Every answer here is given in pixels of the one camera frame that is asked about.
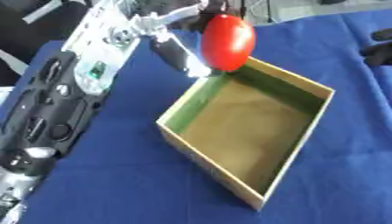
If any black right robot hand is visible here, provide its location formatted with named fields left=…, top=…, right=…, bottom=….
left=358, top=28, right=392, bottom=67

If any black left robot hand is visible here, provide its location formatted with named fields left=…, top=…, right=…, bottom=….
left=148, top=0, right=247, bottom=79

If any red toy tomato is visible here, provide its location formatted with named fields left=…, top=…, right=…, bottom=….
left=199, top=13, right=257, bottom=73

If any tan cardboard box green inside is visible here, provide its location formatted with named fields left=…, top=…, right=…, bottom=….
left=154, top=56, right=337, bottom=212

